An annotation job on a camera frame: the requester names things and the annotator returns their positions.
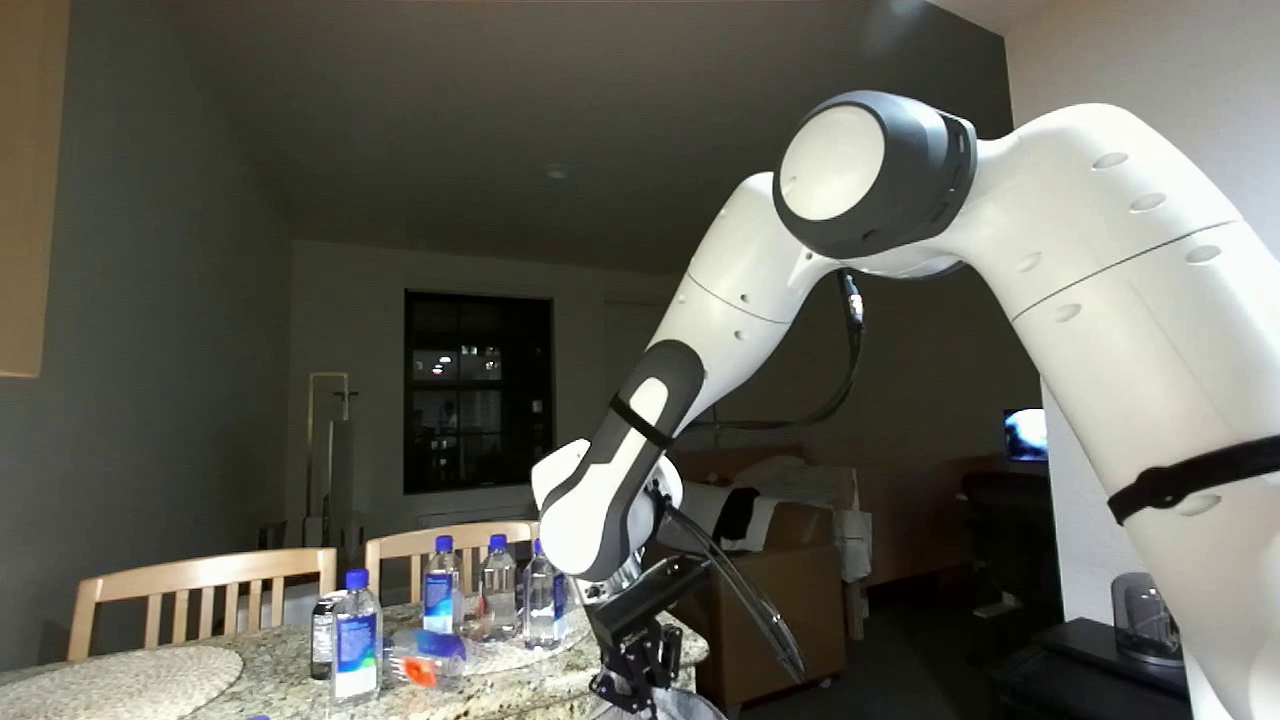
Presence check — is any small dark glass bottle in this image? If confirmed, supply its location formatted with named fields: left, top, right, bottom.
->
left=307, top=597, right=336, bottom=681

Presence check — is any lit screen monitor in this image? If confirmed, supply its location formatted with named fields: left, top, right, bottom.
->
left=999, top=409, right=1046, bottom=464

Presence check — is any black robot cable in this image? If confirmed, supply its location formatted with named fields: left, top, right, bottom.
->
left=692, top=269, right=871, bottom=431

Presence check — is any light wooden chair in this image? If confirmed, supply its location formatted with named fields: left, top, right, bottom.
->
left=363, top=520, right=540, bottom=604
left=66, top=546, right=336, bottom=661

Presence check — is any white cushion on sofa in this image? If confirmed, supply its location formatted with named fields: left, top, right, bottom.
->
left=679, top=455, right=857, bottom=550

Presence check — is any orange and blue small item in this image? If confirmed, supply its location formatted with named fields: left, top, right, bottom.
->
left=400, top=630, right=464, bottom=687

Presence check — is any front water bottle blue label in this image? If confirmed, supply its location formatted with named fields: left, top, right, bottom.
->
left=331, top=566, right=378, bottom=700

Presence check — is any brown sofa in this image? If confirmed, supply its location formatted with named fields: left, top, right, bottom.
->
left=677, top=447, right=871, bottom=715

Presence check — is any grey cup on counter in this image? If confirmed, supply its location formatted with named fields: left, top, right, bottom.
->
left=1111, top=573, right=1180, bottom=657

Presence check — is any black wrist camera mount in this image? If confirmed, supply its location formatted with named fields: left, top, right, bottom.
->
left=583, top=512, right=809, bottom=681

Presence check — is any water bottle back right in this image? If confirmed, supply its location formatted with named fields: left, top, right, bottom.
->
left=522, top=546, right=560, bottom=646

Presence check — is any light wooden chair right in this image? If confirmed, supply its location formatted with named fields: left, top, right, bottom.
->
left=363, top=520, right=540, bottom=604

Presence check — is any light wooden chair left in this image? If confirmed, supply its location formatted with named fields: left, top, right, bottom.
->
left=66, top=546, right=336, bottom=661

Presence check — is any metal floor stand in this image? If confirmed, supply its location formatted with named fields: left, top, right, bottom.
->
left=305, top=372, right=356, bottom=543

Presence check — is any water bottle back middle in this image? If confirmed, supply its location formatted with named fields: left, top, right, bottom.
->
left=480, top=530, right=518, bottom=639

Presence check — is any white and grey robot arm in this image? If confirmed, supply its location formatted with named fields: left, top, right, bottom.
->
left=533, top=93, right=1280, bottom=720

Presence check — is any water bottle back left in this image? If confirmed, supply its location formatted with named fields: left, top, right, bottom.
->
left=424, top=537, right=459, bottom=635

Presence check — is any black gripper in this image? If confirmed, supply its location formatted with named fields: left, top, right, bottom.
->
left=587, top=606, right=684, bottom=710

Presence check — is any clear plastic wrap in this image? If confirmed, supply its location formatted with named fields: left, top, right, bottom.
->
left=383, top=604, right=594, bottom=683

